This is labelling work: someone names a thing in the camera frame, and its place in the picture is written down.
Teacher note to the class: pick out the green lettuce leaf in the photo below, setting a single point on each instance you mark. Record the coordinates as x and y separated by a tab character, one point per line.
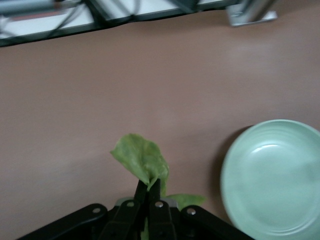
142	160

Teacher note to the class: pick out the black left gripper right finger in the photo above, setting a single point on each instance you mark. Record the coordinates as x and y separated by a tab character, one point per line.
162	217

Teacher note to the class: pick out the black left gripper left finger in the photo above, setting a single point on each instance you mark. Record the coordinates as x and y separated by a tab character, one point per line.
125	215

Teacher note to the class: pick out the aluminium camera mount post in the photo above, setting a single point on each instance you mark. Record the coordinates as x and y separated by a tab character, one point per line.
250	12

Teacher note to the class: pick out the pale green plate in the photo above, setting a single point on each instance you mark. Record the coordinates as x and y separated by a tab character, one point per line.
272	180

